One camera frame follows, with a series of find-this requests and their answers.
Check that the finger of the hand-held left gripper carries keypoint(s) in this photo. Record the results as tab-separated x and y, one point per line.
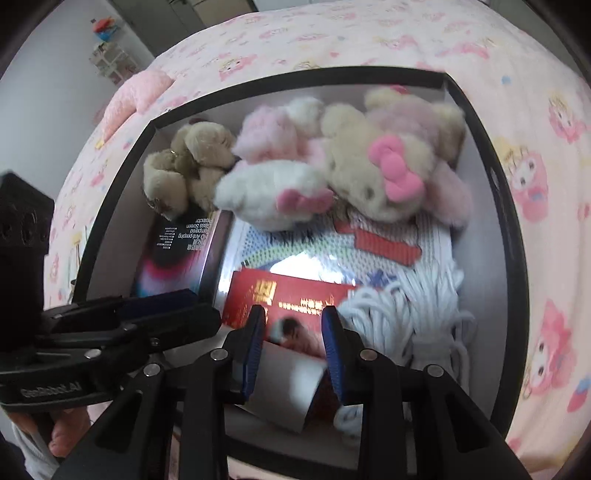
152	304
175	325

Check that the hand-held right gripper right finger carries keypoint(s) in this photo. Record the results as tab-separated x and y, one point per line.
333	355

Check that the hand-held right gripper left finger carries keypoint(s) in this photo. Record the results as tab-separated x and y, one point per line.
253	355

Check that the red booklet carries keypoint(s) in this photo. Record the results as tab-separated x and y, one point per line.
295	295

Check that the black storage box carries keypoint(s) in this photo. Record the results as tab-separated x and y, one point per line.
485	300

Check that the person's left hand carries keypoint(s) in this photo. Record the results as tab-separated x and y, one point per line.
69	429

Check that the white tube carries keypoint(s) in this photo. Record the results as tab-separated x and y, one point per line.
286	383

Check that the black screen protector package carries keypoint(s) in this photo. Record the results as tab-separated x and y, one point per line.
184	235

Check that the white knit cloth red label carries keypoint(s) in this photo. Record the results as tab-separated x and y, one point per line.
300	244

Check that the white plush with pink bow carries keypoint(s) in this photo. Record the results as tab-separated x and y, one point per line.
263	194

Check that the brown plush dog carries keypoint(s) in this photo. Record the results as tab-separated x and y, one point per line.
194	152

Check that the pink pillow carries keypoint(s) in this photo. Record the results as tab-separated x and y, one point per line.
138	90

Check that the white shelf rack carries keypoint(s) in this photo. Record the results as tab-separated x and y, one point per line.
113	60

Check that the beige plush bear pink bow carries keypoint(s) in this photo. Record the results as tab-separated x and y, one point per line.
364	152

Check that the pink fluffy plush toy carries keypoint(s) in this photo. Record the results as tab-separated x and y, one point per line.
268	134

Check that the colourful plastic toy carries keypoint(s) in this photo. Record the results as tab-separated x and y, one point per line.
106	27

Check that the dark wardrobe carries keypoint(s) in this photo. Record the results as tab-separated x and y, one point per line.
194	23

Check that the pink printed blanket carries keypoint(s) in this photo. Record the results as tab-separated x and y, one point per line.
531	115

